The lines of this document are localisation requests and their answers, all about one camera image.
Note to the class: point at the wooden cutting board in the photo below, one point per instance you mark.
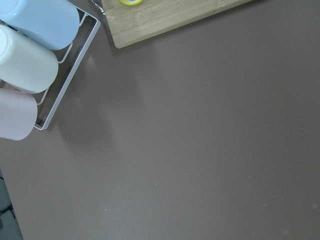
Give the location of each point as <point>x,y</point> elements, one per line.
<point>131,24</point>

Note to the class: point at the lemon slice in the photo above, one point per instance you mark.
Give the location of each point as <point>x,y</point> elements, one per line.
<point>130,2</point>

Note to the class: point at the pink cup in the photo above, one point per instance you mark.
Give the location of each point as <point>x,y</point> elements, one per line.
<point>18,114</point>

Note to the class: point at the blue cup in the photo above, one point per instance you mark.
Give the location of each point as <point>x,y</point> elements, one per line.
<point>51,23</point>

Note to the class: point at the white cup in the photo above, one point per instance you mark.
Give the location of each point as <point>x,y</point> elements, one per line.
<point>25,64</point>

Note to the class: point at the white wire cup rack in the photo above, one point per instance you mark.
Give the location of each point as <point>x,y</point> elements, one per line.
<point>69,58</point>

